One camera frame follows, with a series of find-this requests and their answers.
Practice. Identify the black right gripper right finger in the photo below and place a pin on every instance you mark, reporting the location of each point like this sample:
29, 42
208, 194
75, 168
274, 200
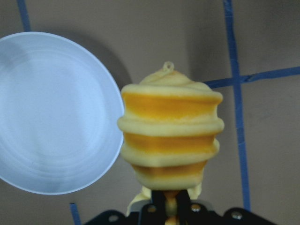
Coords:
184, 208

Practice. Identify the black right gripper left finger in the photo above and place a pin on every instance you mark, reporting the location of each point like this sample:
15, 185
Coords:
158, 211

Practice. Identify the yellow sliced bread loaf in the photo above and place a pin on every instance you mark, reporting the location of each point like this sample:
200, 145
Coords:
170, 125

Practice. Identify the blue plate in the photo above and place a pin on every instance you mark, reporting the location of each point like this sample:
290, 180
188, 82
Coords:
59, 107

